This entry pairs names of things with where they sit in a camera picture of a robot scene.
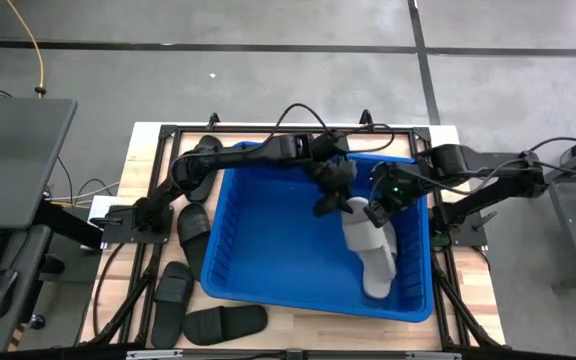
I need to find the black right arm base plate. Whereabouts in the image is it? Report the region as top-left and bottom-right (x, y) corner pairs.
(432, 209), (489, 249)

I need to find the black desk support beam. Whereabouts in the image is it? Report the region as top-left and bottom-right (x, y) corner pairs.
(32, 198), (104, 250)

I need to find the black extrusion rig frame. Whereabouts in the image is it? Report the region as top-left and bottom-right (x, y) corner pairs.
(80, 109), (507, 351)

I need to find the blue plastic bin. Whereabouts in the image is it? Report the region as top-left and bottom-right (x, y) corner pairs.
(200, 140), (435, 324)

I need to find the light grey slide sandal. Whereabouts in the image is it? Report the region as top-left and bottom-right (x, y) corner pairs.
(341, 196), (399, 301)

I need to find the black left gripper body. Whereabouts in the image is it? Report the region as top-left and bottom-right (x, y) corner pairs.
(312, 155), (360, 199)

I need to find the white power box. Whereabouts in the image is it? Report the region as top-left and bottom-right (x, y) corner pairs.
(87, 194), (119, 251)

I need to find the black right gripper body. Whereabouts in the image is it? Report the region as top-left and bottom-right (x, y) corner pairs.
(370, 162), (429, 211)

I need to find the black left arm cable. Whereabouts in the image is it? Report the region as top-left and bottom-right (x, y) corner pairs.
(170, 102), (396, 174)

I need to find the yellow cable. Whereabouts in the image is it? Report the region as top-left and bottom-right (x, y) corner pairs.
(5, 0), (47, 97)

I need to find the grey desk with keyboard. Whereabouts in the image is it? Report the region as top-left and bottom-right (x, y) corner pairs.
(0, 96), (79, 231)

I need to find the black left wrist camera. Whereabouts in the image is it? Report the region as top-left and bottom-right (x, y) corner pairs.
(310, 132), (350, 160)

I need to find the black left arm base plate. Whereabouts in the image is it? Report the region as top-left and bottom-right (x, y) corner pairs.
(101, 203), (175, 246)

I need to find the dark grey desk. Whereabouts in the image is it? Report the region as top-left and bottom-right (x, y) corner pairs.
(0, 223), (53, 354)

